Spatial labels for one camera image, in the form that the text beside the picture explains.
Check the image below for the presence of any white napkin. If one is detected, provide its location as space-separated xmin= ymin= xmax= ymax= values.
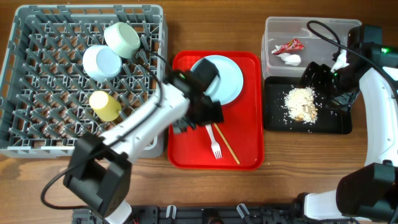
xmin=277 ymin=53 xmax=302 ymax=66

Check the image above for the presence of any rice food waste pile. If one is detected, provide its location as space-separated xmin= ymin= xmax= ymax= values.
xmin=282 ymin=87 xmax=318 ymax=124

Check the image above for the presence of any light blue round plate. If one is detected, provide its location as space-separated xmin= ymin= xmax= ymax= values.
xmin=205 ymin=55 xmax=244 ymax=105

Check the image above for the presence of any wooden chopstick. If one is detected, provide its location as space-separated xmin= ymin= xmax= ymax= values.
xmin=213 ymin=123 xmax=241 ymax=165

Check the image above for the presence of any white plastic fork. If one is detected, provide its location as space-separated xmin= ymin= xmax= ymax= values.
xmin=205 ymin=124 xmax=222 ymax=159

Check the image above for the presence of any red snack wrapper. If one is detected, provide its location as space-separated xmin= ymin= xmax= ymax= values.
xmin=271 ymin=38 xmax=305 ymax=55

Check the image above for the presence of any yellow plastic cup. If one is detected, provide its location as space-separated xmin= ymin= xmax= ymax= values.
xmin=89 ymin=91 xmax=121 ymax=121

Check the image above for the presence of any light blue bowl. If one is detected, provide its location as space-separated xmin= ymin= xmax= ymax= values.
xmin=83 ymin=45 xmax=122 ymax=82

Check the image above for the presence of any green bowl with rice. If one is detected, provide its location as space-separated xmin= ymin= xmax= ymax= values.
xmin=104 ymin=22 xmax=141 ymax=58

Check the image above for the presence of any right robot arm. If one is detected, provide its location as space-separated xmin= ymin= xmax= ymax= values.
xmin=300 ymin=25 xmax=397 ymax=223

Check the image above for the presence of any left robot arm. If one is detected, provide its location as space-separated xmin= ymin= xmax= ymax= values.
xmin=63 ymin=58 xmax=223 ymax=223

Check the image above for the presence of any black waste bin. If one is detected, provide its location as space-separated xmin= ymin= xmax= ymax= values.
xmin=263 ymin=77 xmax=353 ymax=134

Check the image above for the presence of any clear plastic waste bin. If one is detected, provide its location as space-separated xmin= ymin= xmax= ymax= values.
xmin=261 ymin=17 xmax=362 ymax=78

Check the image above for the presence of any grey dishwasher rack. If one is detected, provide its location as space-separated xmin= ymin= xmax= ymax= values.
xmin=1 ymin=4 xmax=168 ymax=158

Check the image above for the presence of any red serving tray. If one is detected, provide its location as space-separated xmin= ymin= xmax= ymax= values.
xmin=167 ymin=51 xmax=264 ymax=170

